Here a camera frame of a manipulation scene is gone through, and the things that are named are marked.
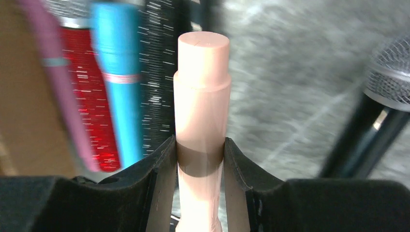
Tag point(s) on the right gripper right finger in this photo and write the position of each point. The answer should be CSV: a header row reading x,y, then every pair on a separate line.
x,y
248,192

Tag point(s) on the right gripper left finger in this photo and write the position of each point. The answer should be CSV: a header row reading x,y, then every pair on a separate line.
x,y
143,193

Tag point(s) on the beige plastic microphone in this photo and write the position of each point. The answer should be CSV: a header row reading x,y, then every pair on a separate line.
x,y
202,87

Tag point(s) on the black glitter microphone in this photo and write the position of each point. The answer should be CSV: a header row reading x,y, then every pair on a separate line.
x,y
159,63

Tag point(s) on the blue microphone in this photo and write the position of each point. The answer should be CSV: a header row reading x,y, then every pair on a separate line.
x,y
115,38

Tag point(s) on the red glitter microphone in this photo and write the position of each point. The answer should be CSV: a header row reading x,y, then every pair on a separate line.
x,y
87,80

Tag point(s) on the pink microphone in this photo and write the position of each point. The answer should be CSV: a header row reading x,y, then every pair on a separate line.
x,y
48,37

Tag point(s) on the black silver-head microphone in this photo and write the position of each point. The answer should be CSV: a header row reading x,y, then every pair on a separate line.
x,y
380,116

